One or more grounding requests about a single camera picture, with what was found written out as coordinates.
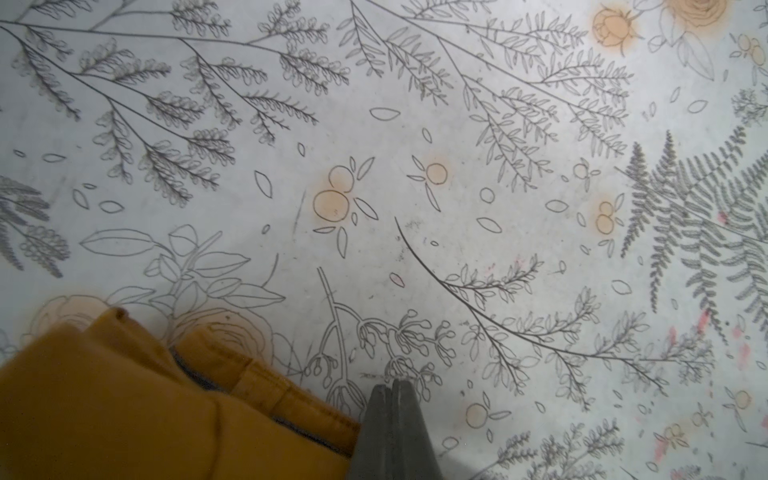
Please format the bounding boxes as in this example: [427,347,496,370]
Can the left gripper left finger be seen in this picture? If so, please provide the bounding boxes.
[345,384,394,480]

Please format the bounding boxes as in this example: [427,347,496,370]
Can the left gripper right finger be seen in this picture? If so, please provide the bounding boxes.
[392,380,442,480]

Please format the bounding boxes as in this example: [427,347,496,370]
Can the brown long pants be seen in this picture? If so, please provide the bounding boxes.
[1,308,360,479]

